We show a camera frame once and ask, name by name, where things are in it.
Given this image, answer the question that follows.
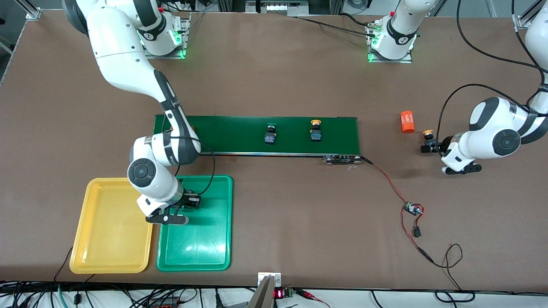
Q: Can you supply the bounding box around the red and black wire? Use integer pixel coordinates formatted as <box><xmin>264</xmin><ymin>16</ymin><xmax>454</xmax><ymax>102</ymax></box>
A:
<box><xmin>360</xmin><ymin>156</ymin><xmax>464</xmax><ymax>291</ymax></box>

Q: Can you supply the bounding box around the red clip lead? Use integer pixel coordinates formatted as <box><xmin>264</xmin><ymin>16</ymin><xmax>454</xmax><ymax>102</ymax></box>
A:
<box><xmin>295</xmin><ymin>288</ymin><xmax>331</xmax><ymax>308</ymax></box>

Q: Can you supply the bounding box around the green plastic tray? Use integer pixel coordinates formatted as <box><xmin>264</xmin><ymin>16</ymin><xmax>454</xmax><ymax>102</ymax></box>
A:
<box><xmin>157</xmin><ymin>175</ymin><xmax>234</xmax><ymax>272</ymax></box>

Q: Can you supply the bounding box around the grey metal camera bracket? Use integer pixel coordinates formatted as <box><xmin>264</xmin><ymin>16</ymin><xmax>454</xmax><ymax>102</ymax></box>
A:
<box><xmin>247</xmin><ymin>272</ymin><xmax>283</xmax><ymax>308</ymax></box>

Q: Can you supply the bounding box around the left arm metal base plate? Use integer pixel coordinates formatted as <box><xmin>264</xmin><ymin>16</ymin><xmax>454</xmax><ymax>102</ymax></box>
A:
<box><xmin>366</xmin><ymin>19</ymin><xmax>414</xmax><ymax>64</ymax></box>

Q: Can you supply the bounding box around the green belt conveyor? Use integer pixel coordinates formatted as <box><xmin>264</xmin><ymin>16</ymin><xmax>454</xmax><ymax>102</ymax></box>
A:
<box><xmin>153</xmin><ymin>114</ymin><xmax>363</xmax><ymax>166</ymax></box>

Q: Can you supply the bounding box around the yellow plastic tray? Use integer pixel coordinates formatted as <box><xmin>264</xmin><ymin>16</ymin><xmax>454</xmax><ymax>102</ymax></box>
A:
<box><xmin>69</xmin><ymin>177</ymin><xmax>158</xmax><ymax>275</ymax></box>

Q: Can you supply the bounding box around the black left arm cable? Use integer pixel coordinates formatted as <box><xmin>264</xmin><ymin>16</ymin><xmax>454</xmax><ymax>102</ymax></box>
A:
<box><xmin>437</xmin><ymin>0</ymin><xmax>548</xmax><ymax>142</ymax></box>

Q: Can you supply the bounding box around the aluminium frame post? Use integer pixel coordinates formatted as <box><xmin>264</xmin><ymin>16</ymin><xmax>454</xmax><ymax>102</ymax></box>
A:
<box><xmin>516</xmin><ymin>0</ymin><xmax>548</xmax><ymax>30</ymax></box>
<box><xmin>24</xmin><ymin>0</ymin><xmax>42</xmax><ymax>20</ymax></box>

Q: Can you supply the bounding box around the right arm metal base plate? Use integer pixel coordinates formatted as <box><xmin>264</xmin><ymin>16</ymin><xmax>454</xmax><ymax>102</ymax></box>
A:
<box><xmin>141</xmin><ymin>12</ymin><xmax>191</xmax><ymax>59</ymax></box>

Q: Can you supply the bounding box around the metal frame with white strip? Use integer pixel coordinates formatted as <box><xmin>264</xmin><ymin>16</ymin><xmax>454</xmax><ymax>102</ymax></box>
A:
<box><xmin>216</xmin><ymin>0</ymin><xmax>344</xmax><ymax>18</ymax></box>

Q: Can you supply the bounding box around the thin black cable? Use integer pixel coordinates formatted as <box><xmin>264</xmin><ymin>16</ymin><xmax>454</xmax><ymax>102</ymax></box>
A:
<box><xmin>53</xmin><ymin>246</ymin><xmax>74</xmax><ymax>284</ymax></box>

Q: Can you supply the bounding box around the black table cable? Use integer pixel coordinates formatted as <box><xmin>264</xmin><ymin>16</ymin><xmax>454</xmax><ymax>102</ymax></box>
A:
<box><xmin>295</xmin><ymin>12</ymin><xmax>377</xmax><ymax>38</ymax></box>

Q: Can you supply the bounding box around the looped black cable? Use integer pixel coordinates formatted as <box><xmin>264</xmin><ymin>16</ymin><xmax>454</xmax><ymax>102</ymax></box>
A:
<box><xmin>435</xmin><ymin>290</ymin><xmax>476</xmax><ymax>303</ymax></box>

